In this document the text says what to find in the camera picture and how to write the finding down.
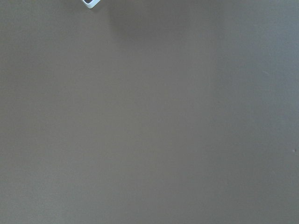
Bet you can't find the white cup rack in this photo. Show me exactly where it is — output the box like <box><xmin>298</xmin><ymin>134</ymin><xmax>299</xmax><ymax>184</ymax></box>
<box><xmin>82</xmin><ymin>0</ymin><xmax>100</xmax><ymax>9</ymax></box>

